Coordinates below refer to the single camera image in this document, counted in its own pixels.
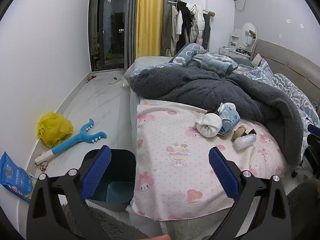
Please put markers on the blue tissue packet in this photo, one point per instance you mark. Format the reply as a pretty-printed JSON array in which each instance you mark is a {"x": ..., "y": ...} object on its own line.
[{"x": 228, "y": 120}]

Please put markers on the dark teal pillow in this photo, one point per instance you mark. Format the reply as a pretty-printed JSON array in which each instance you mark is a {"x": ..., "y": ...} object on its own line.
[{"x": 243, "y": 62}]

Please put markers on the cardboard tape roll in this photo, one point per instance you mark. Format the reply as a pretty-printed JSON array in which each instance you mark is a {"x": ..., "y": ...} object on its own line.
[{"x": 241, "y": 130}]

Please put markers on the blue toy grabber stick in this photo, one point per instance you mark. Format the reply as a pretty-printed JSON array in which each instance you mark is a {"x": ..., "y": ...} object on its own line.
[{"x": 72, "y": 141}]

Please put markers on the round white mirror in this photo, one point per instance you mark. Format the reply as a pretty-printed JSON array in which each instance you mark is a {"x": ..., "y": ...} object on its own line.
[{"x": 246, "y": 33}]

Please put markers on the white hanging shirt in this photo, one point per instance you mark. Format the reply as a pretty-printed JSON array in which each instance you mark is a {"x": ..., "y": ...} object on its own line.
[{"x": 179, "y": 22}]

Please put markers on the grey hanging coat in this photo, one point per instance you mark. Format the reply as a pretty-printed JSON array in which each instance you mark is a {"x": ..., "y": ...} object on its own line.
[{"x": 170, "y": 35}]

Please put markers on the orange black tool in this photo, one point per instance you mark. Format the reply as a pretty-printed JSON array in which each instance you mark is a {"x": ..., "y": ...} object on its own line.
[{"x": 90, "y": 78}]

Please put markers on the white down jacket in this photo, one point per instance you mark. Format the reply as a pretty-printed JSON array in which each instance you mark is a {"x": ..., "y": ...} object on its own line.
[{"x": 198, "y": 25}]

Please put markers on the white vanity table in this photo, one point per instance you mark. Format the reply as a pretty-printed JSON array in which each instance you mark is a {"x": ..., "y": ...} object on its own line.
[{"x": 227, "y": 51}]

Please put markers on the beige bed headboard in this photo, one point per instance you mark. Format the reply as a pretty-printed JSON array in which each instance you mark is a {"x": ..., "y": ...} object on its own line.
[{"x": 287, "y": 60}]

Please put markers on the blue wave patterned duvet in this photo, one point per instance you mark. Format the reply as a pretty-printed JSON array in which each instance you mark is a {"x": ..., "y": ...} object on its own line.
[{"x": 287, "y": 85}]

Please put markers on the blue cloud fleece blanket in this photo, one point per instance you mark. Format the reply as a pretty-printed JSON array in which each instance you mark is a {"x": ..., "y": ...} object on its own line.
[{"x": 200, "y": 55}]

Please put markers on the dark grey fleece blanket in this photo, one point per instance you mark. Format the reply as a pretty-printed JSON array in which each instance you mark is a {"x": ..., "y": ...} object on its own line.
[{"x": 200, "y": 87}]

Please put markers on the yellow plastic bag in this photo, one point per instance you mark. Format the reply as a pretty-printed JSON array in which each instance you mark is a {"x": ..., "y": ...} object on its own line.
[{"x": 53, "y": 130}]

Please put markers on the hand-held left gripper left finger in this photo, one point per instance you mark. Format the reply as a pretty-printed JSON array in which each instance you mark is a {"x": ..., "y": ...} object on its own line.
[{"x": 97, "y": 172}]

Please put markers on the glass balcony door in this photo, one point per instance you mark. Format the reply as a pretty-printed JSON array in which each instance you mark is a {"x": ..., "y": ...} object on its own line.
[{"x": 110, "y": 30}]

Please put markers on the white cloth ball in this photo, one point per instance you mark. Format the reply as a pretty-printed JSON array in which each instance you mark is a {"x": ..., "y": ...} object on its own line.
[{"x": 208, "y": 126}]

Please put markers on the blue snack packet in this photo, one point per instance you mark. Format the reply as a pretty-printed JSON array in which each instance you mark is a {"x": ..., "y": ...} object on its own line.
[{"x": 13, "y": 177}]

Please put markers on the black plastic comb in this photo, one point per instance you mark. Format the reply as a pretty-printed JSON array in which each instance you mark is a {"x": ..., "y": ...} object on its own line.
[{"x": 212, "y": 110}]

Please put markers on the yellow curtain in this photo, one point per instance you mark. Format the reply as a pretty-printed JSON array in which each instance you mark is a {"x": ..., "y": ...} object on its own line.
[{"x": 150, "y": 17}]

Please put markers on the beige pillow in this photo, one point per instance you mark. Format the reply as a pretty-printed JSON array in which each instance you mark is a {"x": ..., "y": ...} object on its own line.
[{"x": 257, "y": 60}]

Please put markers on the dark teal trash bin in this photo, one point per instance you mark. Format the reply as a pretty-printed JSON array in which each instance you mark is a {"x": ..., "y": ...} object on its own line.
[{"x": 120, "y": 165}]

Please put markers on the pink printed blanket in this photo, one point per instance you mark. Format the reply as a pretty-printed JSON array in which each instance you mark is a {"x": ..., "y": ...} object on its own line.
[{"x": 175, "y": 135}]

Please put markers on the black hanging jacket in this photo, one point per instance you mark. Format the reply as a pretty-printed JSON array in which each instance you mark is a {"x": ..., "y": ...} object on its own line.
[{"x": 186, "y": 22}]

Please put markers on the dark hanging pants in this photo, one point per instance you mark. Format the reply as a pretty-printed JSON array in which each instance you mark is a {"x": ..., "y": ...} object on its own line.
[{"x": 206, "y": 32}]

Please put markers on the clear bubble wrap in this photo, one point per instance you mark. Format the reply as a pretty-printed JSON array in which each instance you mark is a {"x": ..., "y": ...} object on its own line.
[{"x": 243, "y": 141}]

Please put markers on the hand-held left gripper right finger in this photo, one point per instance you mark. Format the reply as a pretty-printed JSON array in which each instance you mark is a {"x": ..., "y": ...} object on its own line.
[{"x": 225, "y": 175}]

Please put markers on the grey shaggy rug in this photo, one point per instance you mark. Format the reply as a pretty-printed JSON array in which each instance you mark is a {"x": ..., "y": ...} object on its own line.
[{"x": 120, "y": 225}]

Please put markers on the office chair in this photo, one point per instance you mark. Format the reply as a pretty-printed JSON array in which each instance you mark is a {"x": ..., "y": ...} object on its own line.
[{"x": 311, "y": 152}]

